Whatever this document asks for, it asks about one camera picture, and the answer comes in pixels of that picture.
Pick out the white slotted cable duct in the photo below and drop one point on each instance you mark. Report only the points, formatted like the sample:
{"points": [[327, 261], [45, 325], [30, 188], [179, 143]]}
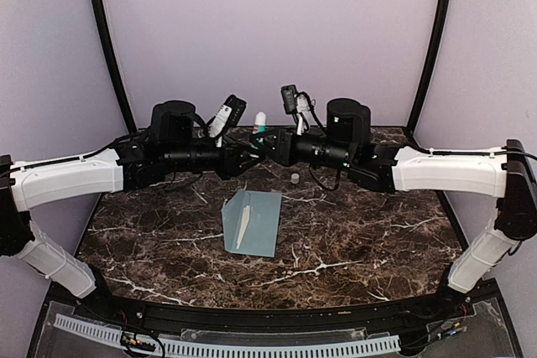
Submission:
{"points": [[114, 337]]}

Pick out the wrist black camera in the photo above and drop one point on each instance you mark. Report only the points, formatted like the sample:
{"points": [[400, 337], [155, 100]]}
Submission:
{"points": [[289, 94], [232, 110]]}

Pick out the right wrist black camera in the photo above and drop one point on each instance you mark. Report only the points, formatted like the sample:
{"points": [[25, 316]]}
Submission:
{"points": [[289, 94]]}

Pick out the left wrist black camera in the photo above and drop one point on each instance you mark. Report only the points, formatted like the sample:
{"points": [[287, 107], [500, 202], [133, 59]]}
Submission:
{"points": [[232, 110]]}

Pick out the black front rail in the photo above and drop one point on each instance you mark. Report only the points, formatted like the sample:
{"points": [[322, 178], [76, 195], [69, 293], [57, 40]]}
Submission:
{"points": [[405, 315]]}

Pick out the beige ornate letter paper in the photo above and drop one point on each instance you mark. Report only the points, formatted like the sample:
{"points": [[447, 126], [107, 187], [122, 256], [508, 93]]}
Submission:
{"points": [[243, 225]]}

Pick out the white green glue stick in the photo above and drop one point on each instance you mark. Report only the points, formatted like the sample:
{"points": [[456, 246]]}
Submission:
{"points": [[258, 127]]}

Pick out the teal paper envelope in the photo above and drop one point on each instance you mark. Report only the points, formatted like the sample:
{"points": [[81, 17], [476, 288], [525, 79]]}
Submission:
{"points": [[261, 235]]}

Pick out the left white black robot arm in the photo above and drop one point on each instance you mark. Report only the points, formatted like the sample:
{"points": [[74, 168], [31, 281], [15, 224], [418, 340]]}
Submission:
{"points": [[176, 140]]}

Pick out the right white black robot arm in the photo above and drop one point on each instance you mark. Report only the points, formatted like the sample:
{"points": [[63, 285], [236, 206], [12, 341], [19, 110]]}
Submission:
{"points": [[503, 173]]}

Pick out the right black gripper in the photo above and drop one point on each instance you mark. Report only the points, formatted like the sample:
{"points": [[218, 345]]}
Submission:
{"points": [[283, 152]]}

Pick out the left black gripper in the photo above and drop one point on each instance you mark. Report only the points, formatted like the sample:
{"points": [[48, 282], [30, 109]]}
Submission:
{"points": [[230, 165]]}

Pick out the white glue stick cap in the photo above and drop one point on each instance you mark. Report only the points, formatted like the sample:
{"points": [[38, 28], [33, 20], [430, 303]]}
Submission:
{"points": [[295, 178]]}

